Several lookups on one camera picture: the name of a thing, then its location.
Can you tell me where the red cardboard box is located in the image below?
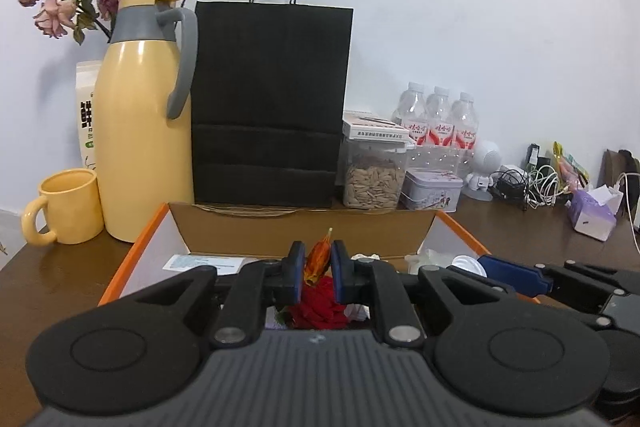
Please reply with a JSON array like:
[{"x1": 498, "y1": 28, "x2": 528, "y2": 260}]
[{"x1": 97, "y1": 202, "x2": 543, "y2": 308}]

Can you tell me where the white bottle cap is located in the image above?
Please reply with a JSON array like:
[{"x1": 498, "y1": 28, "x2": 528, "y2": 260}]
[{"x1": 447, "y1": 254, "x2": 483, "y2": 278}]

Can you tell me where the white cable bundle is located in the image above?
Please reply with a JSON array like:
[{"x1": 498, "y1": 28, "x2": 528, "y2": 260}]
[{"x1": 525, "y1": 162, "x2": 563, "y2": 208}]

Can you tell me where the yellow green packet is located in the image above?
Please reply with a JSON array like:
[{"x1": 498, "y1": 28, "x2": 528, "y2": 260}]
[{"x1": 551, "y1": 141, "x2": 591, "y2": 188}]

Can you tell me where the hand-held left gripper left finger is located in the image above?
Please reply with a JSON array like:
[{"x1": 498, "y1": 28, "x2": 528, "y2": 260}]
[{"x1": 135, "y1": 241, "x2": 307, "y2": 348}]

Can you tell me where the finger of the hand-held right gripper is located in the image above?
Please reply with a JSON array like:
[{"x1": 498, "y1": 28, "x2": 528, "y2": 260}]
[{"x1": 477, "y1": 254, "x2": 640, "y2": 330}]

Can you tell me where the black paper bag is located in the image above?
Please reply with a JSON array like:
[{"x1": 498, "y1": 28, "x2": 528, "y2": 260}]
[{"x1": 191, "y1": 0, "x2": 355, "y2": 209}]

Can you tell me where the red fabric rose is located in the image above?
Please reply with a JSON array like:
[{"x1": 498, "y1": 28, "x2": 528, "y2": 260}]
[{"x1": 287, "y1": 276, "x2": 351, "y2": 330}]

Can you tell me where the clear jar of seeds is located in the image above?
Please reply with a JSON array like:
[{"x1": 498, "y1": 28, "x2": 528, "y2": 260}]
[{"x1": 341, "y1": 138, "x2": 416, "y2": 211}]

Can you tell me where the floral tin box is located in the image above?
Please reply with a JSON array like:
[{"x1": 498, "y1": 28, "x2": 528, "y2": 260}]
[{"x1": 401, "y1": 168, "x2": 463, "y2": 212}]

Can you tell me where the orange candy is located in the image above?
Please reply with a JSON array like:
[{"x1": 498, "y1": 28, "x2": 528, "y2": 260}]
[{"x1": 302, "y1": 227, "x2": 333, "y2": 285}]

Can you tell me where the black charger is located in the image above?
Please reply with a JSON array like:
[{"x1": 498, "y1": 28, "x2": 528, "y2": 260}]
[{"x1": 526, "y1": 143, "x2": 551, "y2": 168}]

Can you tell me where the white milk carton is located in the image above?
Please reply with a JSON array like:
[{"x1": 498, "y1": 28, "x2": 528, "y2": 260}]
[{"x1": 75, "y1": 60, "x2": 103, "y2": 170}]

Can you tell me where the purple tissue box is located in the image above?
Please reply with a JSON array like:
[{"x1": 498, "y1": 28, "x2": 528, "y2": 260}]
[{"x1": 567, "y1": 184, "x2": 626, "y2": 242}]

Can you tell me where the small white flat box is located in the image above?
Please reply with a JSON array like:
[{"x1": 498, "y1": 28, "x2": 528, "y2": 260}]
[{"x1": 342, "y1": 110, "x2": 412, "y2": 142}]

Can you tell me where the brown bag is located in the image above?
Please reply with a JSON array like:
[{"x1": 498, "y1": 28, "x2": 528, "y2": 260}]
[{"x1": 602, "y1": 148, "x2": 640, "y2": 220}]

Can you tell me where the yellow mug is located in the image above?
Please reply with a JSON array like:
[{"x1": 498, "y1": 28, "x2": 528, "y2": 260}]
[{"x1": 21, "y1": 168, "x2": 106, "y2": 246}]

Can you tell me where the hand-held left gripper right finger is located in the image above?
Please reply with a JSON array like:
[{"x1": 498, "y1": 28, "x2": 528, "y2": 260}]
[{"x1": 331, "y1": 239, "x2": 516, "y2": 350}]

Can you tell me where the yellow thermos jug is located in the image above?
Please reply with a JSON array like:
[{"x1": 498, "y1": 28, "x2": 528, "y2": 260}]
[{"x1": 94, "y1": 0, "x2": 199, "y2": 244}]

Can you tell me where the white robot toy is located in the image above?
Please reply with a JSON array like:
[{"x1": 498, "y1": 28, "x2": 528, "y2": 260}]
[{"x1": 462, "y1": 139, "x2": 505, "y2": 202}]

